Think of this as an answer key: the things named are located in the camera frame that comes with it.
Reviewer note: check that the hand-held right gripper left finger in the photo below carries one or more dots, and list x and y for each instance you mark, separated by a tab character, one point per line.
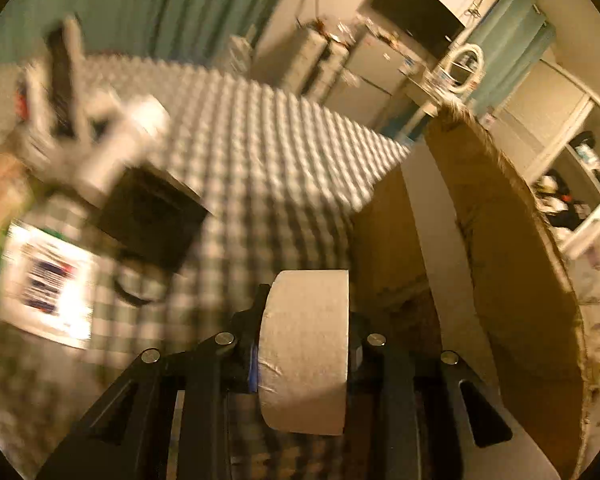
245	360

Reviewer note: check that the grey small fridge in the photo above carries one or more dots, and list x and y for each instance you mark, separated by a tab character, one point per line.
375	75

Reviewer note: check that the white suitcase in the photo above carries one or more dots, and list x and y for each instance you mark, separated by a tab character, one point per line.
312	65

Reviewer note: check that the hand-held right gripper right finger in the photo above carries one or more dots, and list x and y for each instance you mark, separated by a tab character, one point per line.
361	355

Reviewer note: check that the white printed plastic packet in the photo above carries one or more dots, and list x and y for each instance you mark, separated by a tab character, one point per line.
50	285

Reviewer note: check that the checkered blanket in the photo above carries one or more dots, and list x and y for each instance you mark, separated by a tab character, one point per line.
280	160

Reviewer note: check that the white wardrobe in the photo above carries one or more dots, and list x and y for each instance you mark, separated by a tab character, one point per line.
560	125

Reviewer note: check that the white vanity table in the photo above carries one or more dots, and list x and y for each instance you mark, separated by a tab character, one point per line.
420	105

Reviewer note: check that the narrow green curtain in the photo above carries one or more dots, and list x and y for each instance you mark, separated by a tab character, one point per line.
510	50

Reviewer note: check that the white tape roll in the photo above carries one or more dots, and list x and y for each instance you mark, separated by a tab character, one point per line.
305	350

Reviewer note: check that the wide green curtain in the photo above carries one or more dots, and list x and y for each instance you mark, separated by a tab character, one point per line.
180	10

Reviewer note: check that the white plastic bottle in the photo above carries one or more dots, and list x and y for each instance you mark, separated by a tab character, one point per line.
125	140

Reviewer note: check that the black box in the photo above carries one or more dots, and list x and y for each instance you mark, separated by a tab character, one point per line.
152	217

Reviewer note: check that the black wall television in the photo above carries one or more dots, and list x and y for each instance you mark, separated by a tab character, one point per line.
420	10

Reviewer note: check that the brown cardboard box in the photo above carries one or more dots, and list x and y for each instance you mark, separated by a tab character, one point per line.
520	285

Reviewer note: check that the white oval vanity mirror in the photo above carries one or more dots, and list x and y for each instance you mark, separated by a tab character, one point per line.
462	67

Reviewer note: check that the clear large water bottle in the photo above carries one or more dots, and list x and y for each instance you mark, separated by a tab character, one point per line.
239	57

